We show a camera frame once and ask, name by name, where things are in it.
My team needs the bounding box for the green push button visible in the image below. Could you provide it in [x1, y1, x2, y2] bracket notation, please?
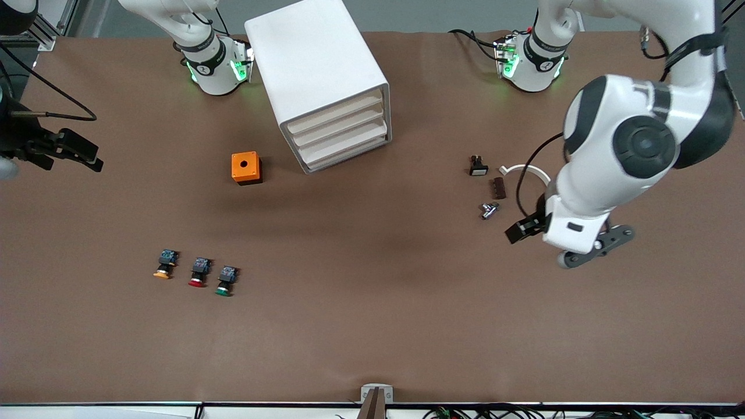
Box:
[215, 266, 239, 297]

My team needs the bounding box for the white cabinet drawer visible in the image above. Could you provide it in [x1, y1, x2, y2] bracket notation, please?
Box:
[297, 119, 388, 161]
[291, 105, 386, 149]
[303, 133, 389, 172]
[288, 88, 385, 136]

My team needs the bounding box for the yellow push button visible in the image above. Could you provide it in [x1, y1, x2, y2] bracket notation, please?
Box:
[153, 249, 179, 280]

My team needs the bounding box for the red push button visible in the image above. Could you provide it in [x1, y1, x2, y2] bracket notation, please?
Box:
[188, 257, 213, 288]

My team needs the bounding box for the white drawer cabinet shell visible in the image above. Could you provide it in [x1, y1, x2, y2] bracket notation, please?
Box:
[244, 0, 392, 175]

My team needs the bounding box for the brown paper table cover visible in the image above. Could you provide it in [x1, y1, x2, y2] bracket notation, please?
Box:
[0, 30, 745, 404]

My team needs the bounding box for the white table edge strip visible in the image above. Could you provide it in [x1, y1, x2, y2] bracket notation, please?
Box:
[0, 402, 745, 419]

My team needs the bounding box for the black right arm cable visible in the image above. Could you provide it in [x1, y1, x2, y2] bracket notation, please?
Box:
[0, 42, 98, 122]

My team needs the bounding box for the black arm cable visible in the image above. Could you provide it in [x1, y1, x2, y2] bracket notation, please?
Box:
[516, 132, 566, 219]
[0, 42, 98, 122]

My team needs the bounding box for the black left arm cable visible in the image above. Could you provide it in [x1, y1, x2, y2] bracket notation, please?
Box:
[516, 132, 566, 219]

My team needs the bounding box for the white curved plastic bracket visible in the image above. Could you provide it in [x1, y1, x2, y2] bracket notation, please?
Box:
[499, 164, 551, 188]

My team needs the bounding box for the aluminium frame profile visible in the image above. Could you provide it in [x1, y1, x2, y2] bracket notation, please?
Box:
[35, 0, 79, 52]
[719, 0, 745, 27]

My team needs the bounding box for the orange button enclosure box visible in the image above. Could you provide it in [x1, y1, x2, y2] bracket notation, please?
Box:
[231, 151, 263, 186]

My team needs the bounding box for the thin black base cable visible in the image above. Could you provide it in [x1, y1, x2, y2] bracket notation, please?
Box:
[180, 0, 230, 31]

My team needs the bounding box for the tangled cable bundle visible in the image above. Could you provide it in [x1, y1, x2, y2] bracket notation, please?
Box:
[335, 404, 745, 419]

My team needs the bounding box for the black base power cable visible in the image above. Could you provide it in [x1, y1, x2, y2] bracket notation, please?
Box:
[448, 29, 502, 62]

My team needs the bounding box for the grey metal camera bracket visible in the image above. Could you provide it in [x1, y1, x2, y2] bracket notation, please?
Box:
[361, 384, 394, 404]

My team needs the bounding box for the brown camera post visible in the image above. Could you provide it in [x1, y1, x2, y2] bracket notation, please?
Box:
[357, 389, 387, 419]

